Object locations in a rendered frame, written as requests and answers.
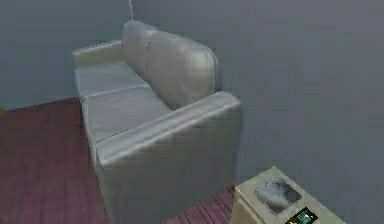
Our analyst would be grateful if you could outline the pale grey sofa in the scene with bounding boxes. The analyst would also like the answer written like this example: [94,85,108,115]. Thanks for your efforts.
[71,19,243,224]

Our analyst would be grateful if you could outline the beige side table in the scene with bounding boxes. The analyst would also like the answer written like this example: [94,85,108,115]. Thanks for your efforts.
[229,165,348,224]

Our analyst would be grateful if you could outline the black phone with lit screen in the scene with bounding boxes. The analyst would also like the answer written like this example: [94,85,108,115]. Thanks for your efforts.
[284,206,319,224]

